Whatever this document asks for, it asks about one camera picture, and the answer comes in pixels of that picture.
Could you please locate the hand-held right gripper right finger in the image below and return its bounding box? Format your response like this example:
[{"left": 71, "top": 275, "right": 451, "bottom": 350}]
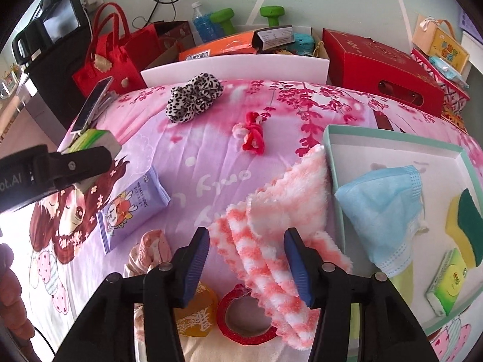
[{"left": 284, "top": 227, "right": 440, "bottom": 362}]

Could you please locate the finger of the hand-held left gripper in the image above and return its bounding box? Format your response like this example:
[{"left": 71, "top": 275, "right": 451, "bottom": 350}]
[{"left": 32, "top": 145, "right": 114, "bottom": 197}]

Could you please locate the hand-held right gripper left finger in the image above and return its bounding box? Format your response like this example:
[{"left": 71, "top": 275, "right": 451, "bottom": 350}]
[{"left": 55, "top": 227, "right": 210, "bottom": 362}]

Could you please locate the green and white tissue packet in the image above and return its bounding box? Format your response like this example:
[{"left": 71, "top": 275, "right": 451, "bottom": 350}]
[{"left": 60, "top": 128, "right": 123, "bottom": 193}]

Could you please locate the amber yellow soap packet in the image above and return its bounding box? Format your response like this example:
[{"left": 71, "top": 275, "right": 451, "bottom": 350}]
[{"left": 171, "top": 281, "right": 219, "bottom": 338}]

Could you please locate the pink sock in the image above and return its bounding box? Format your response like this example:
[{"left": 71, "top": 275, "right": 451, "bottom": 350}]
[{"left": 124, "top": 229, "right": 171, "bottom": 277}]

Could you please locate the pink and white fluffy towel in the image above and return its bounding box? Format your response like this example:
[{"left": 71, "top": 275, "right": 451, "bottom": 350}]
[{"left": 207, "top": 145, "right": 353, "bottom": 352}]

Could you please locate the purple wet wipes pack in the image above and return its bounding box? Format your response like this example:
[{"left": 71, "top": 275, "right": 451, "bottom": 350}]
[{"left": 97, "top": 166, "right": 171, "bottom": 255}]

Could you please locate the red tape roll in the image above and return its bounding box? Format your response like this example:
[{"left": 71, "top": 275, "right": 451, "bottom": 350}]
[{"left": 216, "top": 283, "right": 280, "bottom": 345}]

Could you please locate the blue face mask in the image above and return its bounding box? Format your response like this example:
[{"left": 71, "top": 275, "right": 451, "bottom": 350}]
[{"left": 335, "top": 165, "right": 429, "bottom": 279}]

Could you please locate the yellow-green tissue packet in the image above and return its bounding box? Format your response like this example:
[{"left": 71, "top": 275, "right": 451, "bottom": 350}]
[{"left": 426, "top": 249, "right": 469, "bottom": 317}]

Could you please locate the yellow sponge with green scourer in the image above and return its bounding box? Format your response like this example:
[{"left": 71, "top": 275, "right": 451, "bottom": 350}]
[{"left": 445, "top": 189, "right": 483, "bottom": 268}]

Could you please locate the white tray with teal rim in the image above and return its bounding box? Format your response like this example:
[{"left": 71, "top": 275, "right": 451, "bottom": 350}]
[{"left": 322, "top": 124, "right": 483, "bottom": 336}]

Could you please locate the person's left hand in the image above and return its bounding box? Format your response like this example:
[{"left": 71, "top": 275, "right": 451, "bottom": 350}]
[{"left": 0, "top": 243, "right": 36, "bottom": 342}]

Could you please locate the smartphone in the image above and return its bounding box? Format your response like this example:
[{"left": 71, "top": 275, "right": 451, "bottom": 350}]
[{"left": 71, "top": 76, "right": 114, "bottom": 133}]

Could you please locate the white phone clip stand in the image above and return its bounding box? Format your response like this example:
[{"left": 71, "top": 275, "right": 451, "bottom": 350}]
[{"left": 96, "top": 90, "right": 117, "bottom": 117}]

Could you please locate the black cabinet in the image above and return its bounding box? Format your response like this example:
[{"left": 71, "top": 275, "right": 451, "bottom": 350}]
[{"left": 28, "top": 26, "right": 97, "bottom": 146}]

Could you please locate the red felt handbag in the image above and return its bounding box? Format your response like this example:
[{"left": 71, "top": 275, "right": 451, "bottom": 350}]
[{"left": 72, "top": 3, "right": 148, "bottom": 97}]

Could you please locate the printed cartoon blanket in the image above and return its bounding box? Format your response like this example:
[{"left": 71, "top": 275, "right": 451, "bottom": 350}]
[{"left": 28, "top": 79, "right": 483, "bottom": 362}]

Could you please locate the leopard print scrunchie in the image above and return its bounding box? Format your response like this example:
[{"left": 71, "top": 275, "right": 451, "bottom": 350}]
[{"left": 165, "top": 71, "right": 224, "bottom": 123}]

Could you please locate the red paper bag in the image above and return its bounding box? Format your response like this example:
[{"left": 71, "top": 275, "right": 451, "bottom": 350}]
[{"left": 123, "top": 21, "right": 195, "bottom": 72}]

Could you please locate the black device with screen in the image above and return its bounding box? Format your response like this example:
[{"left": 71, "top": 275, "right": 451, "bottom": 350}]
[{"left": 11, "top": 0, "right": 87, "bottom": 66}]

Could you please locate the white storage bin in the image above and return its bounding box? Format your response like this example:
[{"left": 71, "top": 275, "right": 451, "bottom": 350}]
[{"left": 140, "top": 24, "right": 331, "bottom": 88}]

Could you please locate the orange cardboard box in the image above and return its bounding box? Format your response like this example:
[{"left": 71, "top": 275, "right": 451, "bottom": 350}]
[{"left": 178, "top": 32, "right": 261, "bottom": 63}]

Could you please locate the bottle of blue liquid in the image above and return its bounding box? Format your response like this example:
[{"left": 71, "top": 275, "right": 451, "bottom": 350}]
[{"left": 190, "top": 2, "right": 219, "bottom": 44}]

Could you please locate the green dumbbell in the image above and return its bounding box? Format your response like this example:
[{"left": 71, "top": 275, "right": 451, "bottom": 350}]
[
  {"left": 209, "top": 8, "right": 236, "bottom": 34},
  {"left": 260, "top": 5, "right": 280, "bottom": 27}
]

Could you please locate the red gift box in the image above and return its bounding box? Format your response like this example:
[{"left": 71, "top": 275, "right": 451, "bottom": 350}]
[{"left": 322, "top": 28, "right": 446, "bottom": 117}]

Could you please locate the orange patterned paper box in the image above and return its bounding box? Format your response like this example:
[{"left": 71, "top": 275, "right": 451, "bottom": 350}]
[{"left": 441, "top": 106, "right": 470, "bottom": 132}]

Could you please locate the teal round case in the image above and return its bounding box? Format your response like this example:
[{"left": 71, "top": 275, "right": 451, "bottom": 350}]
[{"left": 292, "top": 33, "right": 315, "bottom": 55}]

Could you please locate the red and white patterned box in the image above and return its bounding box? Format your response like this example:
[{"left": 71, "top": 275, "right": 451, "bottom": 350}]
[{"left": 411, "top": 48, "right": 472, "bottom": 112}]

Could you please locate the black packet with white label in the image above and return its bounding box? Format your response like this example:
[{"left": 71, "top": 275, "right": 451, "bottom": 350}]
[{"left": 252, "top": 26, "right": 296, "bottom": 52}]

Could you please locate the light blue wipes packet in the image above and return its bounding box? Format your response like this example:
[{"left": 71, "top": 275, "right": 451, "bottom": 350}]
[{"left": 428, "top": 56, "right": 469, "bottom": 85}]

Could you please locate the white furniture panel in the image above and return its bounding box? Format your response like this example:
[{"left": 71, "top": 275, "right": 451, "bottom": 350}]
[{"left": 462, "top": 32, "right": 483, "bottom": 91}]

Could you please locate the purple perforated panel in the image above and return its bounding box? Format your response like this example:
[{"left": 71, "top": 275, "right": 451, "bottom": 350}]
[{"left": 458, "top": 8, "right": 483, "bottom": 38}]

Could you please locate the red hair tie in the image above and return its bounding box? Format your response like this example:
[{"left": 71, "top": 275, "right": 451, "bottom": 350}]
[{"left": 241, "top": 111, "right": 268, "bottom": 155}]

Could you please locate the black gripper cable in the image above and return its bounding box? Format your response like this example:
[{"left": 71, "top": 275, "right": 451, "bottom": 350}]
[{"left": 32, "top": 326, "right": 57, "bottom": 357}]

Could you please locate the black wall cable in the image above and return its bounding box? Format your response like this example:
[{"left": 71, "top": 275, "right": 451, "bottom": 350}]
[{"left": 143, "top": 0, "right": 189, "bottom": 31}]

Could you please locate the beige carry box with handle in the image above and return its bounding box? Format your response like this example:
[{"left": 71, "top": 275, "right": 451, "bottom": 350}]
[{"left": 412, "top": 14, "right": 470, "bottom": 74}]

